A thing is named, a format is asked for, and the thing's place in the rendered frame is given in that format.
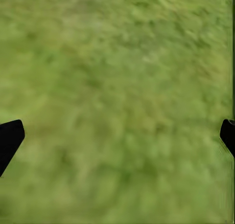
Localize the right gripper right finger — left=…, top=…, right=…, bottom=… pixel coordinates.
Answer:
left=220, top=116, right=235, bottom=157

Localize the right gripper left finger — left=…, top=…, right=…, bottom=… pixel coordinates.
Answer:
left=0, top=119, right=25, bottom=177

